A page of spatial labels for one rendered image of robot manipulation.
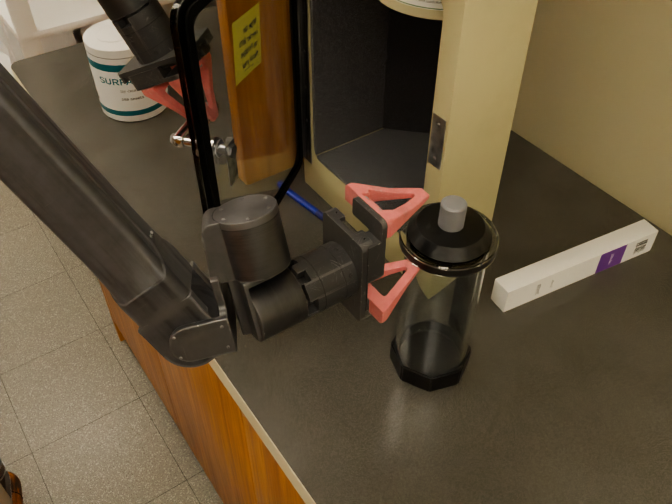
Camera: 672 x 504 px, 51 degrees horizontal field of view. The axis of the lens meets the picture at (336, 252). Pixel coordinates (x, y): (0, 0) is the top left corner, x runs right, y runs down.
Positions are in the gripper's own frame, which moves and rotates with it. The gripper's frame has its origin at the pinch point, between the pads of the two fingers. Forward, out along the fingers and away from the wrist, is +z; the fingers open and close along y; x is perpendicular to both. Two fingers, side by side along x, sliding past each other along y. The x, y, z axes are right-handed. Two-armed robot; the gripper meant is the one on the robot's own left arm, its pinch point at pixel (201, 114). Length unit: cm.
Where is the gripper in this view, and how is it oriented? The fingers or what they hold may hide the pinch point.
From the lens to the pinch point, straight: 89.8
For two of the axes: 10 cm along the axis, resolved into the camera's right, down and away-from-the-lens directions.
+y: -8.6, 1.1, 5.0
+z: 4.2, 7.1, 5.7
